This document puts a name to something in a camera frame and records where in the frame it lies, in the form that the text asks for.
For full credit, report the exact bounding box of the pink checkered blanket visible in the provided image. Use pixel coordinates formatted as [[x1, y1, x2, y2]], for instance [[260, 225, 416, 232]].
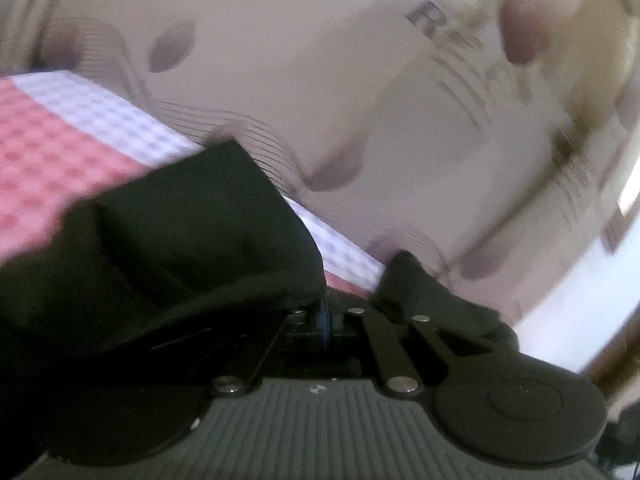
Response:
[[0, 70, 387, 297]]

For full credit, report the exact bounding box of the black garment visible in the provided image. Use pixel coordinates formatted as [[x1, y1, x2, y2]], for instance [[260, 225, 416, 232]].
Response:
[[0, 139, 522, 467]]

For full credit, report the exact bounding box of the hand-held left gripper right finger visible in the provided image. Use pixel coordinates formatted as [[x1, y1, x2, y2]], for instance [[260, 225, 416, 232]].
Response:
[[327, 302, 517, 398]]

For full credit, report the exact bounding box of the cream floral curtain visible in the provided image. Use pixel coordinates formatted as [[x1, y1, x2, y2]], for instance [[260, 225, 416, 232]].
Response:
[[0, 0, 640, 328]]

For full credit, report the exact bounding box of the wooden window frame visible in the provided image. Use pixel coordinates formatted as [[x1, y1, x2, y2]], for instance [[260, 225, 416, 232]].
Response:
[[601, 180, 640, 256]]

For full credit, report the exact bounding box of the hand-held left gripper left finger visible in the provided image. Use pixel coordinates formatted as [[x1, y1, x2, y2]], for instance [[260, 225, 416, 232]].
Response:
[[210, 301, 328, 396]]

